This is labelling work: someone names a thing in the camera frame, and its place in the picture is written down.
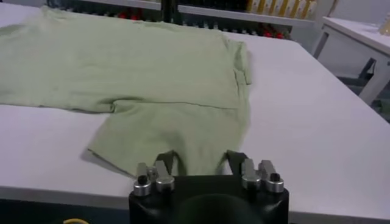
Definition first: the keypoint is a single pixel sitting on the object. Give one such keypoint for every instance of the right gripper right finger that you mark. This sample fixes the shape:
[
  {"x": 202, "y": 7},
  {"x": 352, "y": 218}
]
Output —
[{"x": 251, "y": 178}]

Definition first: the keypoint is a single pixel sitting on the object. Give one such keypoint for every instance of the white side table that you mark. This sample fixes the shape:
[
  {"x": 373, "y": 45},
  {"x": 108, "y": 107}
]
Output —
[{"x": 359, "y": 36}]

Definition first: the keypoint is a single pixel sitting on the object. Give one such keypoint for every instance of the drinks display shelf unit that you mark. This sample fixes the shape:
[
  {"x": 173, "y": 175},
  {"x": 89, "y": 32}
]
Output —
[
  {"x": 228, "y": 13},
  {"x": 128, "y": 3}
]

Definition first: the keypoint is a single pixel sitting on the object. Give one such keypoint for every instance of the small red cap cola bottle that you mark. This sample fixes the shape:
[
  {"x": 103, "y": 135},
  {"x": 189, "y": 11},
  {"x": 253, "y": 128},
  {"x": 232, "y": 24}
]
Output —
[
  {"x": 279, "y": 35},
  {"x": 134, "y": 16},
  {"x": 268, "y": 33}
]

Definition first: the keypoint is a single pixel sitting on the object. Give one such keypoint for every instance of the light green polo shirt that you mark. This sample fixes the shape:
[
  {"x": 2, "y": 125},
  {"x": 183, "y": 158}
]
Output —
[{"x": 152, "y": 76}]

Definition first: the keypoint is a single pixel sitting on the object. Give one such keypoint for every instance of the yellow curved object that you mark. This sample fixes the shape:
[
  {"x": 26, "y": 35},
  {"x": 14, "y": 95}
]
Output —
[{"x": 75, "y": 221}]

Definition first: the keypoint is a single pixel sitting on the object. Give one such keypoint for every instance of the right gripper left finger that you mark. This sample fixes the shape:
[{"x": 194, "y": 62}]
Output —
[{"x": 164, "y": 179}]

